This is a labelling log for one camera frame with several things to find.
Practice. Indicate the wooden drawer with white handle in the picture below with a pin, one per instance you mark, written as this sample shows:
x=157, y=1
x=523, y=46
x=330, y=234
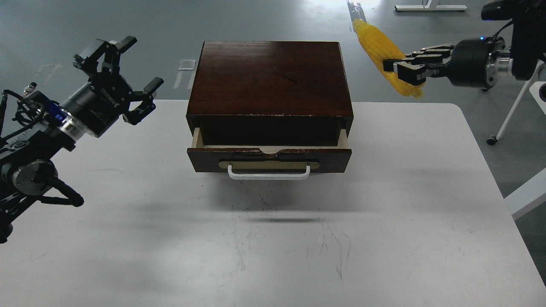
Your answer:
x=249, y=162

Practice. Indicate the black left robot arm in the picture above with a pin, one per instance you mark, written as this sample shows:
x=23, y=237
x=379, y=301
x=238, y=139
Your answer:
x=28, y=174

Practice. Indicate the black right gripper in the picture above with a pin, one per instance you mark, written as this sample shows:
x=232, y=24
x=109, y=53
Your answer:
x=471, y=63

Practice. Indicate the white stand base background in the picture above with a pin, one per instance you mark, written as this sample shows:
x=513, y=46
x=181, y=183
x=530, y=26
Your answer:
x=430, y=6

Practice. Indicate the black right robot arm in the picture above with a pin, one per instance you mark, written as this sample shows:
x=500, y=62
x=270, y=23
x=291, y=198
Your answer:
x=527, y=46

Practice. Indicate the yellow corn cob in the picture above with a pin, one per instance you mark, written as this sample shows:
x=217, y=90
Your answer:
x=379, y=48

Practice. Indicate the dark wooden drawer cabinet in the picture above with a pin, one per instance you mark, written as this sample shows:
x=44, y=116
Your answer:
x=292, y=93

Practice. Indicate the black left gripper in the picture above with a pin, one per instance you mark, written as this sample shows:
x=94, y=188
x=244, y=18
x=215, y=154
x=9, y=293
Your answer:
x=99, y=103

